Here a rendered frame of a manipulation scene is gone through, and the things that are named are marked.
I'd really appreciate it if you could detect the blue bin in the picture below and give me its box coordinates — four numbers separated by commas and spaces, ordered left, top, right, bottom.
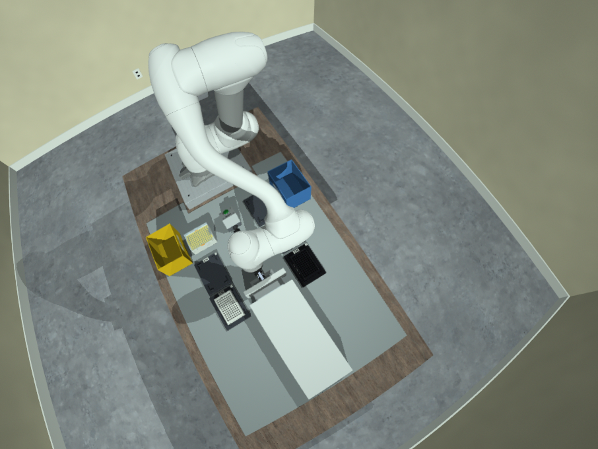
268, 160, 312, 208

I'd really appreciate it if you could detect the black assay plate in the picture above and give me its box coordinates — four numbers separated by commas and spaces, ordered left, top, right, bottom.
289, 248, 321, 281

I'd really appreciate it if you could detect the yellow open-top bin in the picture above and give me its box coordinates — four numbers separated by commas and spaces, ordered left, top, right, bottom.
146, 224, 193, 276

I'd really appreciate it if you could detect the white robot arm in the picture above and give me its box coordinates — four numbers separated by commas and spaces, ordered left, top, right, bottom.
149, 32, 315, 273

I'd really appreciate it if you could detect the grey bench mat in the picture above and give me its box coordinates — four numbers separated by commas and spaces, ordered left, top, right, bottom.
147, 187, 407, 436

